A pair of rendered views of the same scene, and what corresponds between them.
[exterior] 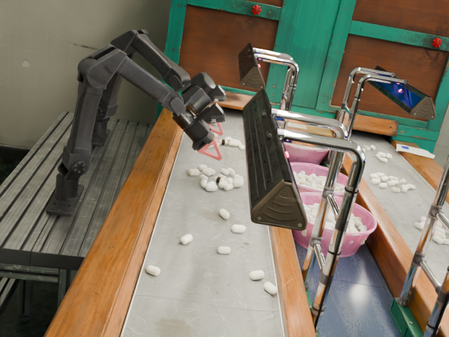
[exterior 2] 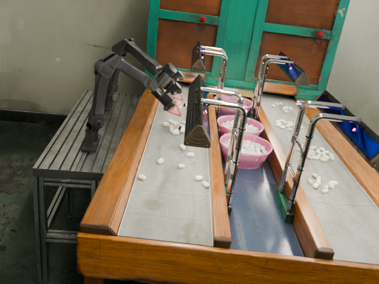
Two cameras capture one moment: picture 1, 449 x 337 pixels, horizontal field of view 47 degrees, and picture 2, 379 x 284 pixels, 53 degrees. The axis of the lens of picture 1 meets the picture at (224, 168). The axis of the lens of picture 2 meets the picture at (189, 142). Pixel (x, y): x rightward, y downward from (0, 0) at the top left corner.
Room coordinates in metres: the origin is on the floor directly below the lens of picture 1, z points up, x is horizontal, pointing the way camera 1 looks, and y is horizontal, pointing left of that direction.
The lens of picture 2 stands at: (-0.35, -0.09, 1.49)
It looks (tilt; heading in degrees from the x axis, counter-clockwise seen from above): 23 degrees down; 1
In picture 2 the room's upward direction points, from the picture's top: 7 degrees clockwise
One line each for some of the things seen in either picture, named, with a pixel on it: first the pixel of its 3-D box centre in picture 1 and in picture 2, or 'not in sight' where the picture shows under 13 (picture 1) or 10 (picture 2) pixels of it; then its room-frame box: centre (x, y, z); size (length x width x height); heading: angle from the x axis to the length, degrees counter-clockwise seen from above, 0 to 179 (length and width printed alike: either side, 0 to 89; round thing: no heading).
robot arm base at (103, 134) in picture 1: (98, 128); (108, 100); (1.95, 0.52, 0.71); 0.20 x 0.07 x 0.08; 8
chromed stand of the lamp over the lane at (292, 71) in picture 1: (262, 111); (207, 85); (1.93, -0.10, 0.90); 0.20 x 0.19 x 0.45; 3
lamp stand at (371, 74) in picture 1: (364, 130); (271, 93); (1.95, -0.50, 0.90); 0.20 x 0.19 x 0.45; 3
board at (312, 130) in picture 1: (294, 125); (230, 91); (2.33, -0.28, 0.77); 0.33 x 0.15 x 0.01; 93
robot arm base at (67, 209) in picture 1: (67, 187); (91, 136); (1.35, 0.44, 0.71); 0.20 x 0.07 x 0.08; 8
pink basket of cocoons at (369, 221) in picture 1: (327, 225); (244, 151); (1.40, -0.33, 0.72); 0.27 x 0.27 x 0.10
